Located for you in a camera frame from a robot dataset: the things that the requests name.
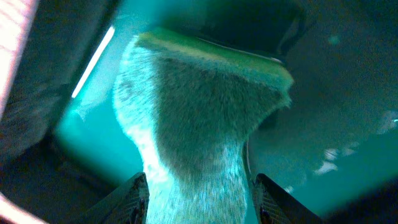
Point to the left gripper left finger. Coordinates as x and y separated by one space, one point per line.
127 204

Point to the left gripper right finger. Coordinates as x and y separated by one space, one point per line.
275 206

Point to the green scrub sponge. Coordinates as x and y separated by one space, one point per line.
189 106

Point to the dark green rectangular tray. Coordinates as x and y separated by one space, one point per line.
334 148

